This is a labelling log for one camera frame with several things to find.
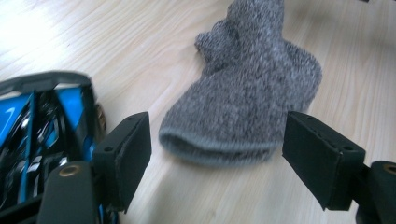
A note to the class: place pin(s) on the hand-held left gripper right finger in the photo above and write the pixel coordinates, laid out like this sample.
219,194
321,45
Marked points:
323,161

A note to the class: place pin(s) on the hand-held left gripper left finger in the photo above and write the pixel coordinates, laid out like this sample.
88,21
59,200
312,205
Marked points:
124,158

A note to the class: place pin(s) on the blue toy car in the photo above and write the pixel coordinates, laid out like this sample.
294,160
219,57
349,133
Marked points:
43,137

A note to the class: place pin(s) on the grey knitted cloth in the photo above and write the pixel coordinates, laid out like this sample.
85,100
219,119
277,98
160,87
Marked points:
243,102

